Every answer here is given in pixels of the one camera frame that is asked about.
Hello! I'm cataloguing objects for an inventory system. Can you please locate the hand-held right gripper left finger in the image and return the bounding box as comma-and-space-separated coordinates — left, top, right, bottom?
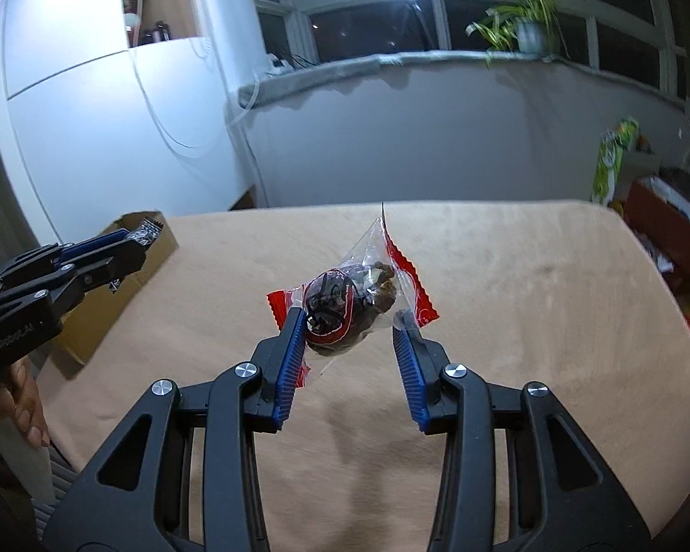
43, 306, 311, 552

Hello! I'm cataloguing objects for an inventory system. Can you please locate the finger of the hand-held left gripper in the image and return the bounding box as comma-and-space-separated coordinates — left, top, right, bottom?
0, 229, 133, 289
0, 237, 149, 316

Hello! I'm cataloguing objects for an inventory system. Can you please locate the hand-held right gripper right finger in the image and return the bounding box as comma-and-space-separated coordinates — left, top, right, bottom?
392, 310, 650, 552

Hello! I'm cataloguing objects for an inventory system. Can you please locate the dark chocolate bar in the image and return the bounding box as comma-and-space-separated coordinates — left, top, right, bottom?
127, 217, 167, 245

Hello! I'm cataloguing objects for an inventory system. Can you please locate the cardboard box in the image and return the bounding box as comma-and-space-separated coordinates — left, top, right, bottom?
37, 210, 179, 366

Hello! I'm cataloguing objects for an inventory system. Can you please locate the red clear snack packet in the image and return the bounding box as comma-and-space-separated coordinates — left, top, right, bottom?
265, 202, 441, 386

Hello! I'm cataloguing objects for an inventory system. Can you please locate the person's left hand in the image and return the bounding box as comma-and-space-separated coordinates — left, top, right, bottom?
3, 359, 51, 449

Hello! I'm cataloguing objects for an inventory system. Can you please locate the white cabinet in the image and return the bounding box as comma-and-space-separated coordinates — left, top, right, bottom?
0, 0, 265, 245

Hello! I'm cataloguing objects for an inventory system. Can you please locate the tan table cover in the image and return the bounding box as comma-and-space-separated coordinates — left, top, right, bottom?
34, 198, 690, 538

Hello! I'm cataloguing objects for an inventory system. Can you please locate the grey windowsill cloth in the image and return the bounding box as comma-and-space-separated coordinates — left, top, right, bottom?
238, 51, 688, 110

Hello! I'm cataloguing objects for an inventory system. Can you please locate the red box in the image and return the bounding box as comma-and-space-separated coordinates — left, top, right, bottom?
621, 175, 690, 294

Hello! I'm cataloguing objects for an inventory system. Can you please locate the green printed bag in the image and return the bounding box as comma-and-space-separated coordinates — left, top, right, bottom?
591, 116, 640, 206

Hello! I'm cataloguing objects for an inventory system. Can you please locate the white framed window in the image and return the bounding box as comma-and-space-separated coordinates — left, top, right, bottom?
247, 0, 690, 98

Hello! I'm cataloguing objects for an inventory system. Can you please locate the black tripod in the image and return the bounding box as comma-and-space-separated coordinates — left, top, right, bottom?
405, 0, 441, 50

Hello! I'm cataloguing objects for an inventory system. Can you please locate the potted spider plant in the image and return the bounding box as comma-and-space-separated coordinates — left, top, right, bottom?
466, 0, 570, 70

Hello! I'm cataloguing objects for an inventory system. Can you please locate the white cable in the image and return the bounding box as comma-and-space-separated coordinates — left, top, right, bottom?
129, 0, 259, 156

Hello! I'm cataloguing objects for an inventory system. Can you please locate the black cable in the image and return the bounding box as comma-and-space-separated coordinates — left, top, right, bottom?
284, 52, 328, 70

